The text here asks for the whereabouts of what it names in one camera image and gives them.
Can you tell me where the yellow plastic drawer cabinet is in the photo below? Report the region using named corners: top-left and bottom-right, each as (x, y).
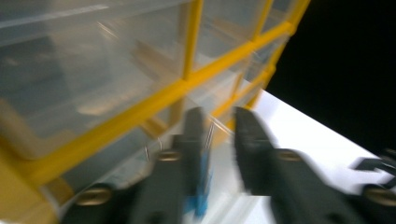
top-left (0, 0), bottom-right (312, 224)

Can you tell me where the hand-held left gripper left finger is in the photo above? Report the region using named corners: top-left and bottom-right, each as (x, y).
top-left (130, 106), bottom-right (209, 224)

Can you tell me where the clear plastic drawer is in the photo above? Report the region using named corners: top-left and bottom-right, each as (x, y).
top-left (0, 0), bottom-right (191, 160)
top-left (186, 69), bottom-right (247, 125)
top-left (59, 105), bottom-right (188, 194)
top-left (264, 0), bottom-right (302, 32)
top-left (246, 36), bottom-right (283, 94)
top-left (194, 0), bottom-right (269, 71)

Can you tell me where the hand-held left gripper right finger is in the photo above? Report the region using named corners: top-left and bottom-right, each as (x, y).
top-left (233, 106), bottom-right (368, 224)

